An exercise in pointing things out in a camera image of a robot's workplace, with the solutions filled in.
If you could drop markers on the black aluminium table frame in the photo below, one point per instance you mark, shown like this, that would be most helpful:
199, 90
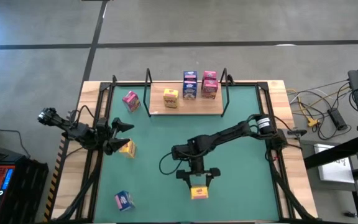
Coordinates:
105, 86

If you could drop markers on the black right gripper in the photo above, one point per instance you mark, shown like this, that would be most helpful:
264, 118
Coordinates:
196, 166

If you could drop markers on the yellow Corn Pops cereal box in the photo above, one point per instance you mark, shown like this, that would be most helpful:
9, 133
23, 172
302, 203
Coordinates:
199, 193
171, 99
130, 149

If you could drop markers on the black metal bar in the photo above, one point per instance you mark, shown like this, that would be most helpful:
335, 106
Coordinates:
337, 154

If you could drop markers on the black plastic crate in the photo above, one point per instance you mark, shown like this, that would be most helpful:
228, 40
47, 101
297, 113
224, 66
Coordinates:
30, 186

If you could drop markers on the small black object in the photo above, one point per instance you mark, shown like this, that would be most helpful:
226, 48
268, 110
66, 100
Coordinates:
349, 214

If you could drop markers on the purple Raisin Bran cereal box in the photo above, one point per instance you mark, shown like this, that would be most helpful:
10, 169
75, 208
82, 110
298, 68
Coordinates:
130, 100
210, 90
209, 75

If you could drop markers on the green table mat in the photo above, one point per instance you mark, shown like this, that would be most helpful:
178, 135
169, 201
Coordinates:
154, 186

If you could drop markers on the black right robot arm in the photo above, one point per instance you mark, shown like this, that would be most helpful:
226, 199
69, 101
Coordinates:
225, 135

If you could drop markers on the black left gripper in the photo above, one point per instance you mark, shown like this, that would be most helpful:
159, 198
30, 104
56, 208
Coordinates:
101, 133

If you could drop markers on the white board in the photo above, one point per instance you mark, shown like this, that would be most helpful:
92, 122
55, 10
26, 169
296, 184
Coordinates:
334, 172

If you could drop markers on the yellow black hazard tape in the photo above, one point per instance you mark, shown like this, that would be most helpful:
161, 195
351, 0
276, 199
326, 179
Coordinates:
54, 177

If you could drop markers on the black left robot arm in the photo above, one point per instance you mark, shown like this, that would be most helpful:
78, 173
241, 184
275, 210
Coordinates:
73, 132

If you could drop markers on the black power adapter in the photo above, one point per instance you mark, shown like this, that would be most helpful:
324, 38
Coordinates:
337, 119

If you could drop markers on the blue Frosted Flakes cereal box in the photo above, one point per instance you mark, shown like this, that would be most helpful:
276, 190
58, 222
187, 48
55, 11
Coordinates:
190, 75
123, 199
190, 91

